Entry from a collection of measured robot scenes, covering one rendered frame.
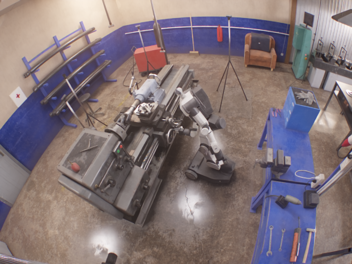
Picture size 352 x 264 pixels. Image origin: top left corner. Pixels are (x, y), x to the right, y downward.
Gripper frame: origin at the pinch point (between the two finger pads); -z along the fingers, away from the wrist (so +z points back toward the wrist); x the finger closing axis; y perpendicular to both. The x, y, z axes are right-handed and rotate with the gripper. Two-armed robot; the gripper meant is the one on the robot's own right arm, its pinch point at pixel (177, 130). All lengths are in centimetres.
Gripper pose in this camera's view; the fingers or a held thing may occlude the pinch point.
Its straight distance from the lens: 223.0
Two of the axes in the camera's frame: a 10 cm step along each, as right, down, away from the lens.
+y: -3.3, 7.6, -5.6
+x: -1.7, -6.3, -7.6
